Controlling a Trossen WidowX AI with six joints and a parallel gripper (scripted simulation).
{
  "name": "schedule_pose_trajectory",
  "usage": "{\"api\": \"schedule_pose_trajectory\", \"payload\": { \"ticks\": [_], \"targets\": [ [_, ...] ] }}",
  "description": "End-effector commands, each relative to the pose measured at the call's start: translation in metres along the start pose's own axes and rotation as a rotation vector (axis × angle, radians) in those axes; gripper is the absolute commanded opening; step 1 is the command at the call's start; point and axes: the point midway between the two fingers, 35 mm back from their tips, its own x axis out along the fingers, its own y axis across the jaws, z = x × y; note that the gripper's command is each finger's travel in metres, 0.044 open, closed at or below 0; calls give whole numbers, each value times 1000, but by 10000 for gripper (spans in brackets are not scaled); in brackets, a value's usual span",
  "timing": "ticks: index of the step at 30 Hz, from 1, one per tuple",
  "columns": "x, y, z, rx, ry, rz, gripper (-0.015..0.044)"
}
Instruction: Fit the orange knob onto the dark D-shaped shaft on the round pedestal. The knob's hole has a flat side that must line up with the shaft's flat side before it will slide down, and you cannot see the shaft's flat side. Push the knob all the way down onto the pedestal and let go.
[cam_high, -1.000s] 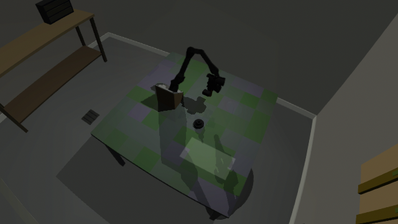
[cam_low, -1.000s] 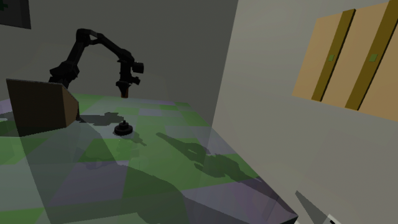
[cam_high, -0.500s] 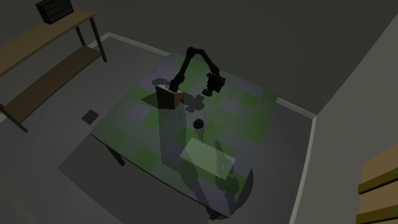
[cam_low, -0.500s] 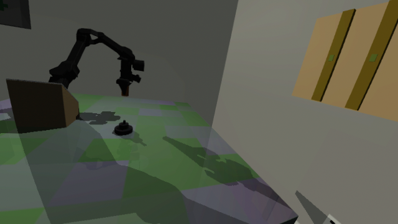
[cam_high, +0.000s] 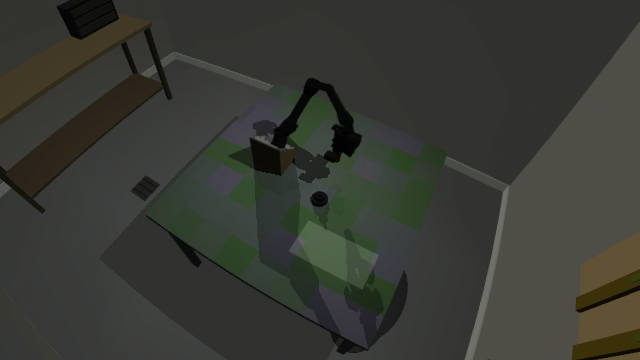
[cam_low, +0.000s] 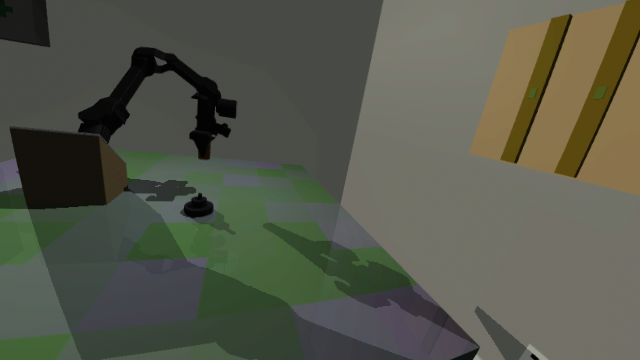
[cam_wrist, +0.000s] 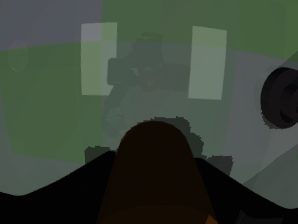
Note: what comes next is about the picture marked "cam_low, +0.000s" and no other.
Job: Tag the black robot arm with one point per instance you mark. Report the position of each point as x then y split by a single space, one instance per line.
109 114

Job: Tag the orange knob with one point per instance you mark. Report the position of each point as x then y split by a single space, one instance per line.
207 155

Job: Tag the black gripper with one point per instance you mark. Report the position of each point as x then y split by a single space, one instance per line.
202 136

